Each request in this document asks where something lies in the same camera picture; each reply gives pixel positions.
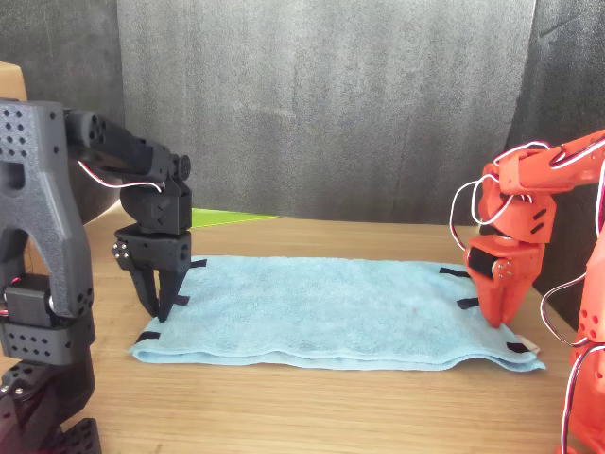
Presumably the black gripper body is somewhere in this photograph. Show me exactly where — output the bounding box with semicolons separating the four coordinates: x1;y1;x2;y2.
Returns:
112;224;193;272

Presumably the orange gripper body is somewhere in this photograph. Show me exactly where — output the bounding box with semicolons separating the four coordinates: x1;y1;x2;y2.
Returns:
465;234;547;286

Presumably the light blue towel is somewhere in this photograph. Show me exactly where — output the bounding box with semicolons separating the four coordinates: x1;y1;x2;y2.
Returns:
128;254;547;373

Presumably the lime green sheet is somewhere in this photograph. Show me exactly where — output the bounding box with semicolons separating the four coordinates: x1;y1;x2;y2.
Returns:
190;207;281;231

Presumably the dark grey fabric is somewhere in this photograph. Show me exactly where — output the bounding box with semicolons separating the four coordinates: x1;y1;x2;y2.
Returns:
0;0;125;119
506;0;605;330

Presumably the light grey fabric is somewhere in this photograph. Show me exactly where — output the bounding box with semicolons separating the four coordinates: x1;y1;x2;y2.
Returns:
116;0;538;224

